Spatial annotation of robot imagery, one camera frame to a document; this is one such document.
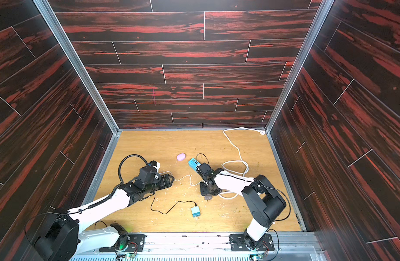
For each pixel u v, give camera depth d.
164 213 0.83
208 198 0.86
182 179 0.94
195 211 0.82
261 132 1.15
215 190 0.75
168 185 0.76
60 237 0.41
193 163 0.99
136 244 0.72
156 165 0.79
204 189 0.81
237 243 0.73
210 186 0.66
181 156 1.03
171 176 0.82
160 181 0.75
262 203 0.46
